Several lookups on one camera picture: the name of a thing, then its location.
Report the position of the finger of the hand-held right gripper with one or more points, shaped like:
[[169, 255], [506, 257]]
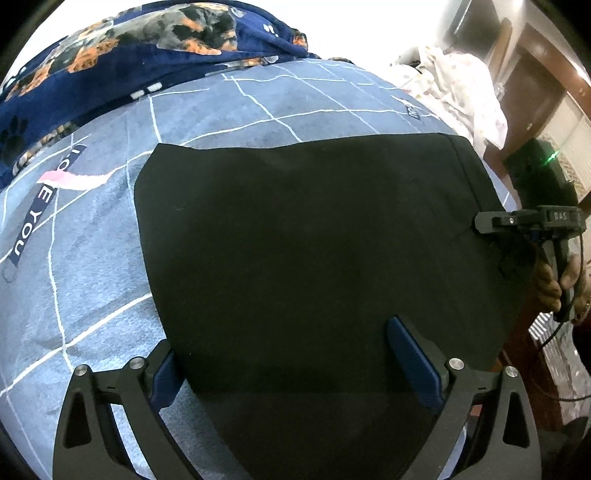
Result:
[[489, 220]]

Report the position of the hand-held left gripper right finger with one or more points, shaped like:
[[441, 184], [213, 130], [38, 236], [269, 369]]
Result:
[[413, 360]]

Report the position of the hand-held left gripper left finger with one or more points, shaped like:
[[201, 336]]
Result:
[[164, 378]]

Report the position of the black pants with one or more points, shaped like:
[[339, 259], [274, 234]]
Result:
[[300, 254]]

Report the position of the person's right hand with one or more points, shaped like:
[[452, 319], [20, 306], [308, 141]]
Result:
[[547, 286]]

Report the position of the white dotted quilt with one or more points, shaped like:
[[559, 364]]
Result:
[[461, 87]]

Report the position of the brown wooden cabinet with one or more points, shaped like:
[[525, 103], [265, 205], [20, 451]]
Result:
[[535, 60]]

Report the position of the blue grid print bed sheet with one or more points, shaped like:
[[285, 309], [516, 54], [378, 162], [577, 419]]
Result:
[[92, 258]]

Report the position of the navy dog print blanket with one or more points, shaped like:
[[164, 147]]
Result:
[[138, 64]]

